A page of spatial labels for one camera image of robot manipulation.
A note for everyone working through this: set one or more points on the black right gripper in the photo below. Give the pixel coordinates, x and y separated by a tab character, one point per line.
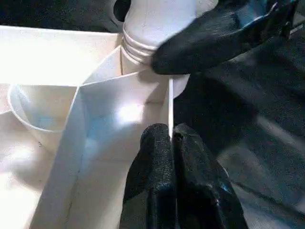
281	16

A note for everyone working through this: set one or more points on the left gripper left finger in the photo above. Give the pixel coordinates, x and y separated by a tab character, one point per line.
152	186

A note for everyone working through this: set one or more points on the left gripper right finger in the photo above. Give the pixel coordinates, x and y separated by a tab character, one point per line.
205	191

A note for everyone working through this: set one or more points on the black work mat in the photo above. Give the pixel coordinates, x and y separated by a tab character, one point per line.
252	133

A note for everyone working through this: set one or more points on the white plastic table leg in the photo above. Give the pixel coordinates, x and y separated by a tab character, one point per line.
152	24

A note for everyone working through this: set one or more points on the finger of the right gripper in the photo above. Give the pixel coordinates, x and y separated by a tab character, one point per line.
121	9

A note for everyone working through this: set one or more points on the white plastic table top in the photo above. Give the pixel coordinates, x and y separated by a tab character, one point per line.
47	95

